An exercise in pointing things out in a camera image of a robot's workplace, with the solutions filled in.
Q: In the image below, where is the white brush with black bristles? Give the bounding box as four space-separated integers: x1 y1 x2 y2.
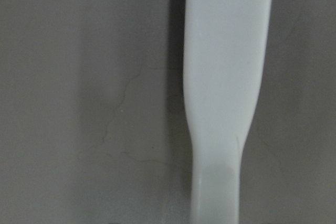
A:
183 0 271 223

